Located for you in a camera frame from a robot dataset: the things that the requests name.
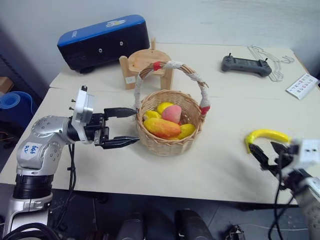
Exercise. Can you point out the small wooden stool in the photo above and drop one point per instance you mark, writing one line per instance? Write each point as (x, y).
(147, 62)

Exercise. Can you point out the brown cardboard box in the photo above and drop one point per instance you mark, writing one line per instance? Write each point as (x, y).
(5, 85)

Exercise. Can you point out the small dark floor object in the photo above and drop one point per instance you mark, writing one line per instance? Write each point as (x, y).
(236, 232)

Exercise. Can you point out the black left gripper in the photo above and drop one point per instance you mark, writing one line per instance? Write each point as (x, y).
(97, 127)

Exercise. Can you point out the oval yellow toy lemon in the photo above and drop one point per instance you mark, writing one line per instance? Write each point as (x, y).
(187, 130)

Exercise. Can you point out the orange yellow toy mango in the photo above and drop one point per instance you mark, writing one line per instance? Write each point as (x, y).
(162, 127)

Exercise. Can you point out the round yellow toy fruit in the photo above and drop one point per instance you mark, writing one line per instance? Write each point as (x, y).
(163, 106)

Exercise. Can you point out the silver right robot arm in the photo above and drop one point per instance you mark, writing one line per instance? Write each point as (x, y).
(311, 200)

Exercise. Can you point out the blue rolled foam mat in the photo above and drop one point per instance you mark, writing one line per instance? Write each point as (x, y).
(15, 105)

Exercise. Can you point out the blue and black case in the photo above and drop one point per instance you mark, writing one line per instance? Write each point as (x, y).
(100, 42)

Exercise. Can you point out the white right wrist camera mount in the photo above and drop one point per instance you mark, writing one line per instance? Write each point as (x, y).
(308, 152)

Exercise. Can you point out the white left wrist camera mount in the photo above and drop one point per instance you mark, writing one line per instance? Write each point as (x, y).
(83, 105)

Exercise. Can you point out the small yellow toy lemon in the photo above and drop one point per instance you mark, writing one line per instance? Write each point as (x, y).
(152, 115)

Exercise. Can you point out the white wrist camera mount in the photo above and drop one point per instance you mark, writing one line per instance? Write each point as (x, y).
(308, 152)
(83, 105)

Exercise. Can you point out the dark rounded shape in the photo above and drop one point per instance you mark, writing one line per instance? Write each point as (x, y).
(191, 225)
(130, 227)

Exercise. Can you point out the white card with stickers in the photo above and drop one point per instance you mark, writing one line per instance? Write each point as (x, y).
(302, 86)

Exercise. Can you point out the grey handheld remote controller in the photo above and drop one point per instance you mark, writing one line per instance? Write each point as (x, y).
(246, 66)

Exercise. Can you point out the pink toy peach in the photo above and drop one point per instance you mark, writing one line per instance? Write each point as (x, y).
(172, 113)

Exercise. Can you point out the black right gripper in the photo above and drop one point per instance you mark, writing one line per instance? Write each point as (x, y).
(281, 163)

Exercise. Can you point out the yellow toy banana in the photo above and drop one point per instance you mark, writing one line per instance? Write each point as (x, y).
(267, 134)

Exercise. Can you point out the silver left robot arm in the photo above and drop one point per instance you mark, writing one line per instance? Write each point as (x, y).
(42, 147)

